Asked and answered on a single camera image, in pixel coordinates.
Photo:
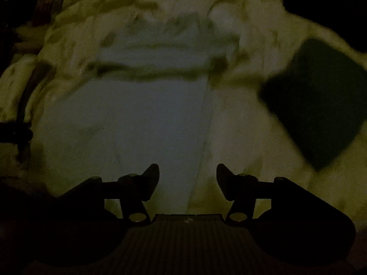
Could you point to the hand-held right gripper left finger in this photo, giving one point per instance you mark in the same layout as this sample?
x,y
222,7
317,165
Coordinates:
x,y
152,180

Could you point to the leaf printed comforter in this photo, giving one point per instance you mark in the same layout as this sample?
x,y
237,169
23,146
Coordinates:
x,y
258,149

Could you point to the dark green cloth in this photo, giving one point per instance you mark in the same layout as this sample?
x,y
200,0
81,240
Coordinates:
x,y
315,100

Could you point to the pale blue small shirt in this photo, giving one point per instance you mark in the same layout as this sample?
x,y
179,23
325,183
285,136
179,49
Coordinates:
x,y
129,120

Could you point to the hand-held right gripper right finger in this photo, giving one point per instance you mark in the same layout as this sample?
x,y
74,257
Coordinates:
x,y
223,180

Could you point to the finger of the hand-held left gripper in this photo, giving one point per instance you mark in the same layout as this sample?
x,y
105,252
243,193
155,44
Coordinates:
x,y
14,133

